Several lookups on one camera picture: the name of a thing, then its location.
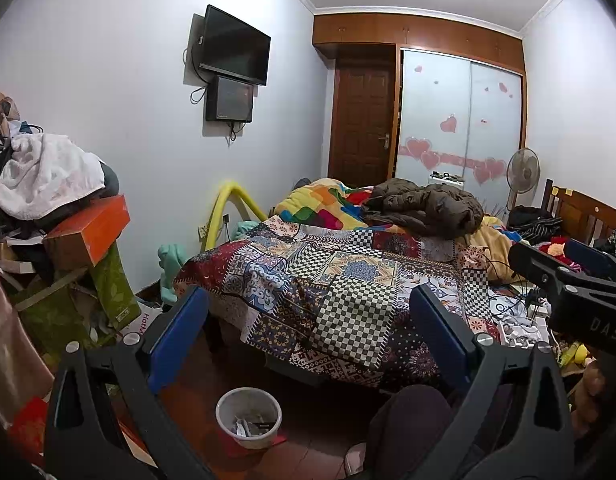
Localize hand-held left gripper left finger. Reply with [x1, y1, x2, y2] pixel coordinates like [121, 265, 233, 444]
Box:
[44, 285, 216, 480]

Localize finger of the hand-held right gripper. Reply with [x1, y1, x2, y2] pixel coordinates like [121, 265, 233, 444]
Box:
[508, 242, 581, 288]
[563, 239, 616, 283]

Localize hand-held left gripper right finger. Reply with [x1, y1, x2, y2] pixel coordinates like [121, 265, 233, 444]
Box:
[409, 284, 574, 480]

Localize white plastic waste bin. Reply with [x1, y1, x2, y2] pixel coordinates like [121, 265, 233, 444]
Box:
[216, 387, 283, 450]

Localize person's right hand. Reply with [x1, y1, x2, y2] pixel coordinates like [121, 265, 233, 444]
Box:
[570, 357, 616, 436]

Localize red plush toy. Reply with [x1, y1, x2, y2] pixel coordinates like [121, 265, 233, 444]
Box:
[535, 237, 589, 266]

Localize black striped bag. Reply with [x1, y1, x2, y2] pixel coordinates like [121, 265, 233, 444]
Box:
[508, 205, 564, 246]

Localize white box with red print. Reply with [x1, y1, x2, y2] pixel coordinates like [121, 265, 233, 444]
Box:
[120, 300, 164, 341]

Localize wooden bed headboard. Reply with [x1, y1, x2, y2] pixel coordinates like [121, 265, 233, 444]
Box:
[542, 179, 616, 251]

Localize teal cloth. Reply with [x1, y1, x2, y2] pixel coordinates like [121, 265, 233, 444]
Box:
[157, 242, 189, 306]

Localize white power strip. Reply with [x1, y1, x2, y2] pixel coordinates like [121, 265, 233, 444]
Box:
[498, 317, 551, 348]

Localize green leaf-print box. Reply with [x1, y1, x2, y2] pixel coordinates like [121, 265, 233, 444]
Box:
[18, 242, 141, 356]

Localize white standing fan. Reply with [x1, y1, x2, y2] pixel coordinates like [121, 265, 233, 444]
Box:
[506, 147, 541, 211]

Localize person's left leg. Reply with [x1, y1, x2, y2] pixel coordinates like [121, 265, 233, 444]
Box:
[370, 385, 469, 480]

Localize patchwork patterned bedsheet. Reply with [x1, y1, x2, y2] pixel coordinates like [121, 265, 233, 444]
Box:
[174, 215, 499, 391]

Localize brown padded jacket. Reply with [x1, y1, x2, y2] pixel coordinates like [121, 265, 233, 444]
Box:
[363, 178, 485, 240]

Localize orange cardboard box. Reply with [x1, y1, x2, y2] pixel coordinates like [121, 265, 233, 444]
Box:
[42, 194, 131, 268]

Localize yellow foam tube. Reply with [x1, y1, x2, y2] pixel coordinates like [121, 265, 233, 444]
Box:
[203, 181, 269, 253]

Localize red flat mat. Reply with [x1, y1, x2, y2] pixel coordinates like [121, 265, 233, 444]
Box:
[223, 430, 289, 458]

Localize brown cloth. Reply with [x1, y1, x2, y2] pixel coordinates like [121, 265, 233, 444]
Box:
[0, 255, 54, 431]

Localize dark grey garment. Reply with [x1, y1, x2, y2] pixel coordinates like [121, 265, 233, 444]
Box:
[88, 160, 120, 201]

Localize yellow colour-block blanket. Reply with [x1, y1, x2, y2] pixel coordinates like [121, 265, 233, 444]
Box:
[273, 178, 526, 281]

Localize wooden wardrobe with sliding doors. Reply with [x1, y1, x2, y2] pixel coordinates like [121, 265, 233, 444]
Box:
[313, 12, 528, 211]

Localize white cloth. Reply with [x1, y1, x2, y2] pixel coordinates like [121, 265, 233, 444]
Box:
[0, 132, 106, 221]

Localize brown wooden door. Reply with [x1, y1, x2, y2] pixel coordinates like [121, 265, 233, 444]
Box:
[329, 67, 396, 188]

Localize heap of mixed clothes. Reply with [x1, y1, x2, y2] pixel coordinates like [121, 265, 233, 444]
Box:
[0, 87, 24, 161]

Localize black cables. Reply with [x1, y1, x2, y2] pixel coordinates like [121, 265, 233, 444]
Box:
[480, 245, 544, 311]

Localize small black wall monitor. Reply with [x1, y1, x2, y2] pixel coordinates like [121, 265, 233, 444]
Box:
[205, 75, 254, 123]

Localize black wall television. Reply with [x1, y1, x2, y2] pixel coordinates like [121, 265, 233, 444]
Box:
[198, 4, 272, 87]

